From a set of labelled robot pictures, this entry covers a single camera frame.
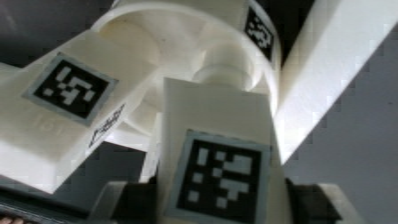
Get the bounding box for black keyboard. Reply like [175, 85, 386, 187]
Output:
[0, 187, 89, 224]

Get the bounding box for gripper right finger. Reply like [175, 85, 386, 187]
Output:
[319, 183, 370, 224]

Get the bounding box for white round stool seat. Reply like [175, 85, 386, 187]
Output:
[93, 0, 272, 149]

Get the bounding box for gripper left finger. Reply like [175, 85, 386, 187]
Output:
[88, 181, 127, 224]

